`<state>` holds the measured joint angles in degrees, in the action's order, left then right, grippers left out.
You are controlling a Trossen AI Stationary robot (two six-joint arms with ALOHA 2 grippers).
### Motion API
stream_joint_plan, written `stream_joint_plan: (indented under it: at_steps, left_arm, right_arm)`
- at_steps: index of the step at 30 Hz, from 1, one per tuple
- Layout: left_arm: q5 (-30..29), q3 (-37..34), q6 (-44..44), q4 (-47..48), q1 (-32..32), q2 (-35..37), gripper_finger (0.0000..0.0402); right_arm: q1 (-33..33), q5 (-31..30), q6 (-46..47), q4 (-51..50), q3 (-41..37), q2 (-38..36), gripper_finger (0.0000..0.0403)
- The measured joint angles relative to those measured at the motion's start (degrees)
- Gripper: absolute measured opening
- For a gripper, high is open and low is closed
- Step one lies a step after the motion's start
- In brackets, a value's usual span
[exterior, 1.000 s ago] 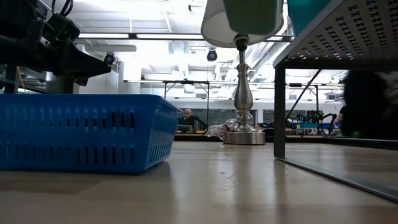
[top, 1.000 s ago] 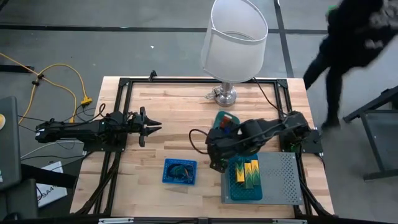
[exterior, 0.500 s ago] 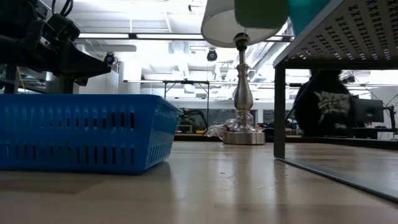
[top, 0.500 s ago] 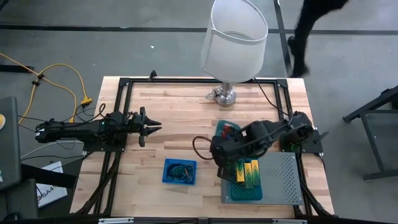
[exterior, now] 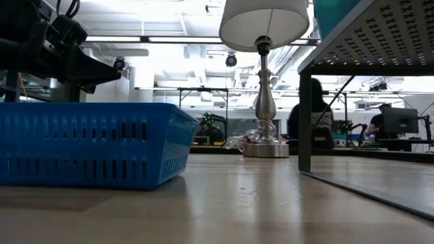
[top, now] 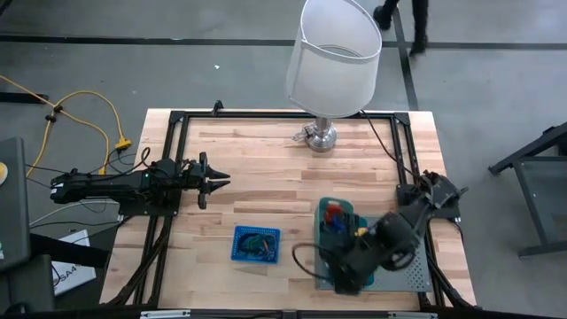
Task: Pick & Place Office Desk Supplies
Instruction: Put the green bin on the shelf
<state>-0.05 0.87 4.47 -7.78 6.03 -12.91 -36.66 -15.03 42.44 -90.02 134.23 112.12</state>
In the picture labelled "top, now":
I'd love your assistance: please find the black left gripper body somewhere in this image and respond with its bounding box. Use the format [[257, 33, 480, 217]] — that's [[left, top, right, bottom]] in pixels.
[[175, 160, 208, 199]]

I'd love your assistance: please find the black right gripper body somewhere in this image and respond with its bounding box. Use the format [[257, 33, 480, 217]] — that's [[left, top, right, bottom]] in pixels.
[[335, 240, 381, 285]]

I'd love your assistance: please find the orange coil wristband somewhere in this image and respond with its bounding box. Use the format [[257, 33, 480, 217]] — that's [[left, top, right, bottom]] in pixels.
[[324, 201, 346, 224]]

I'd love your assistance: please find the mint green plastic bin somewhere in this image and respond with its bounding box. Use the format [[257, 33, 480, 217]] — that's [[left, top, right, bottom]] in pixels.
[[315, 196, 358, 254]]

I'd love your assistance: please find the blue plastic basket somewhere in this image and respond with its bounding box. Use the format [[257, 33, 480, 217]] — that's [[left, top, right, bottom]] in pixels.
[[229, 225, 283, 266]]

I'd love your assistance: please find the grey perforated metal riser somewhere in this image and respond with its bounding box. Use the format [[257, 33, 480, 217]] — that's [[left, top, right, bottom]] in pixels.
[[311, 207, 433, 294]]

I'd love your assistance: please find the white cardboard box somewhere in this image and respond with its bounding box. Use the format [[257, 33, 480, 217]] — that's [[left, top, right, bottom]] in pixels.
[[50, 228, 97, 297]]

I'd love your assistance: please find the silver table lamp white shade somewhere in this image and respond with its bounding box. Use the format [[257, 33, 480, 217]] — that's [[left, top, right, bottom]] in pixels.
[[284, 0, 384, 153]]

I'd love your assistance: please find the grey cabinet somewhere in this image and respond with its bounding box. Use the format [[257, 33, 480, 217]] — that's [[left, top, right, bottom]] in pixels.
[[0, 136, 31, 272]]

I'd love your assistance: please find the grey metal stand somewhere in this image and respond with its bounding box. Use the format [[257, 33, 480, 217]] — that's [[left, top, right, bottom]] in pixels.
[[487, 120, 567, 259]]

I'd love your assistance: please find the dark grey case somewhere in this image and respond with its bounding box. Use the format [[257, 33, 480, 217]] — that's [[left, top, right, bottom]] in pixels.
[[0, 253, 57, 314]]

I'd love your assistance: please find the person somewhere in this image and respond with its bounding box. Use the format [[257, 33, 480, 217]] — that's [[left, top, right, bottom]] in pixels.
[[372, 0, 431, 58]]

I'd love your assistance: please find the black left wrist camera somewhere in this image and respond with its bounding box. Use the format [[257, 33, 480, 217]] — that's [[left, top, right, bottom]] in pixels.
[[150, 158, 179, 183]]

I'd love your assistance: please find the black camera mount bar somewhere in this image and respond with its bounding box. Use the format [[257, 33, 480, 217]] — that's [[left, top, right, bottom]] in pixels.
[[139, 308, 439, 319]]

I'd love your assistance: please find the yellow extension cord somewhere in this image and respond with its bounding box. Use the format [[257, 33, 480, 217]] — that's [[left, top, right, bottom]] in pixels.
[[0, 74, 134, 178]]

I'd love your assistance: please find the black metal table frame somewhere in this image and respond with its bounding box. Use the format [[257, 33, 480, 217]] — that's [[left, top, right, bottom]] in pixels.
[[99, 109, 478, 311]]

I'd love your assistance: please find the clear lamp power cord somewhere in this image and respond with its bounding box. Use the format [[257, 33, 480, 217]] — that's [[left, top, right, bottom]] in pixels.
[[291, 125, 315, 144]]

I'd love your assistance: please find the white floor cable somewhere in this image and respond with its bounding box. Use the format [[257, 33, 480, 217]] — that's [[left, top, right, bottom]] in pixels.
[[27, 200, 121, 228]]

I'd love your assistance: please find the black strap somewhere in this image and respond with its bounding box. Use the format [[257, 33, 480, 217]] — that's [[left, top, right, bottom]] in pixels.
[[28, 232, 111, 269]]

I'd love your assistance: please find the black floor cable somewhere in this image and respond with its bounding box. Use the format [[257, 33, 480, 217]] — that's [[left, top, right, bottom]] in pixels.
[[24, 152, 138, 178]]

